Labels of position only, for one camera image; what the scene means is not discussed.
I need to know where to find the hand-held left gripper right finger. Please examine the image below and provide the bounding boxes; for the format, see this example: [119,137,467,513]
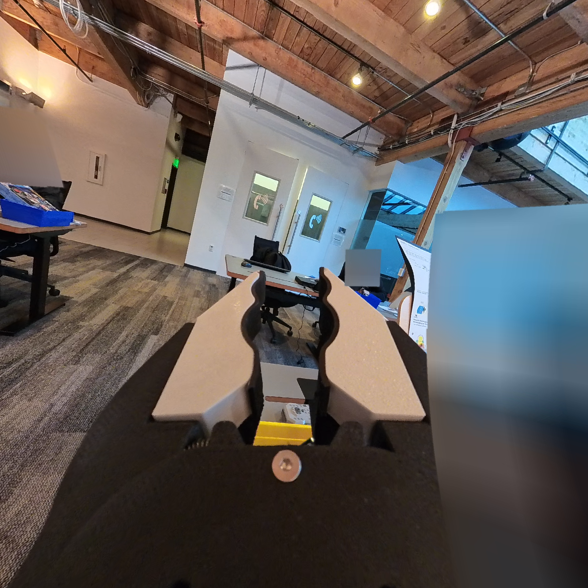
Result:
[318,267,428,435]

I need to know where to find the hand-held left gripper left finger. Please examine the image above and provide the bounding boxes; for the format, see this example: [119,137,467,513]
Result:
[152,271,267,437]

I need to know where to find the yellow plastic bin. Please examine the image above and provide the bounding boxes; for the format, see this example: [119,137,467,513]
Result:
[253,422,314,447]

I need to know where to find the light wood-edged desk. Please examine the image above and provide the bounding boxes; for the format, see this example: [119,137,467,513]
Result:
[258,361,322,406]
[0,216,88,336]
[224,254,332,364]

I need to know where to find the wooden booklet stand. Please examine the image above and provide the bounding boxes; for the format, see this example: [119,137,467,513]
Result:
[396,293,414,335]

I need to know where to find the white remote-like device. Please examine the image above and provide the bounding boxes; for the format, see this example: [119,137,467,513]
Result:
[282,403,314,426]

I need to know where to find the white instruction booklet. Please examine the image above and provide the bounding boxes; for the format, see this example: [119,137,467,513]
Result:
[396,236,432,355]

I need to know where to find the black keyboard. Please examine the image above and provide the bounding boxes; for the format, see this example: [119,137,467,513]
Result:
[243,258,291,273]

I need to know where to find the black bag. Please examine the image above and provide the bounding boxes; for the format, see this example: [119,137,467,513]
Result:
[252,246,292,273]

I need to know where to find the black office chair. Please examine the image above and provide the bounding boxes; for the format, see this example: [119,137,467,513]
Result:
[0,180,73,308]
[250,235,295,344]

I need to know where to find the glass partition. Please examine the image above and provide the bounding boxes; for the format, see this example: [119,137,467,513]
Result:
[353,187,435,278]

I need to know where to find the booth door blue phone sign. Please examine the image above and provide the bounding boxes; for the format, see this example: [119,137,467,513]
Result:
[294,166,350,267]

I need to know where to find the booth door orange phone sign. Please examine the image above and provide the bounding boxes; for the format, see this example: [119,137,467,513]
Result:
[239,147,299,258]

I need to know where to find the blue printed box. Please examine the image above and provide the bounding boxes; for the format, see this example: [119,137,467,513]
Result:
[0,182,74,228]

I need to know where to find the skylight window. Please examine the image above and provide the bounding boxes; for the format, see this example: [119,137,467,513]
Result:
[517,117,588,203]

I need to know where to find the slanted wooden post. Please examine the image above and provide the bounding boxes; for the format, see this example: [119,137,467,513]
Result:
[390,129,475,301]

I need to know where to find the metal cable tray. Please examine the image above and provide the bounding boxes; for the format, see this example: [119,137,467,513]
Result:
[43,0,384,160]

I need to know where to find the wall lamp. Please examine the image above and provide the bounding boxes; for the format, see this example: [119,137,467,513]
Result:
[0,79,46,109]

